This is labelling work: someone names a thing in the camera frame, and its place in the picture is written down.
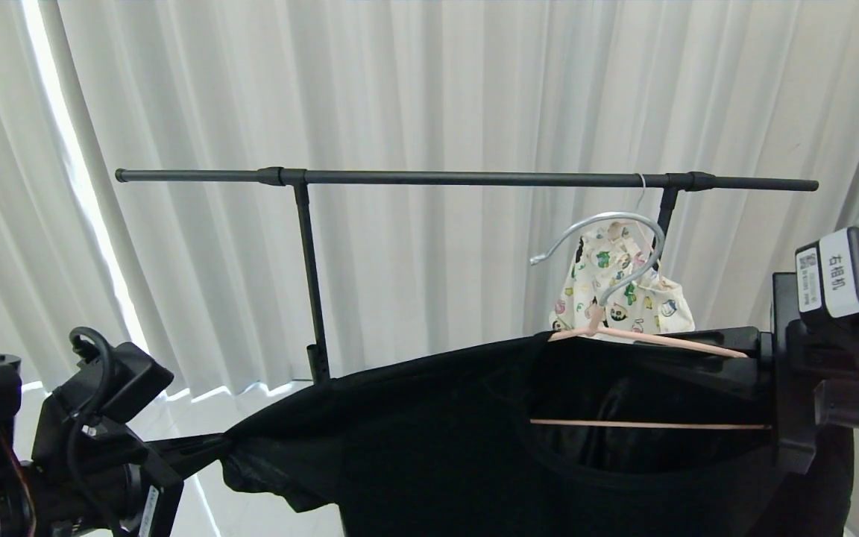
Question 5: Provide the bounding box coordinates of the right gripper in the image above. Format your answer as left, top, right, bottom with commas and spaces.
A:
771, 272, 859, 477

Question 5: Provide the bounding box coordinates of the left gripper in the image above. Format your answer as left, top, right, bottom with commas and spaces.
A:
31, 455, 186, 537

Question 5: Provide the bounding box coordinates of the cream printed garment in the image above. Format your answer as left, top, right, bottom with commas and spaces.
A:
549, 220, 696, 336

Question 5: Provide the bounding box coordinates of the black garment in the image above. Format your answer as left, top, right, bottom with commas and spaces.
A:
221, 326, 855, 537

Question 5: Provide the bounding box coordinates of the black clothes rack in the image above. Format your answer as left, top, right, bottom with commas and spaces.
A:
115, 166, 820, 385

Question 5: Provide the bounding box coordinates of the white curtain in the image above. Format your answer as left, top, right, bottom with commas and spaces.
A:
0, 0, 859, 396

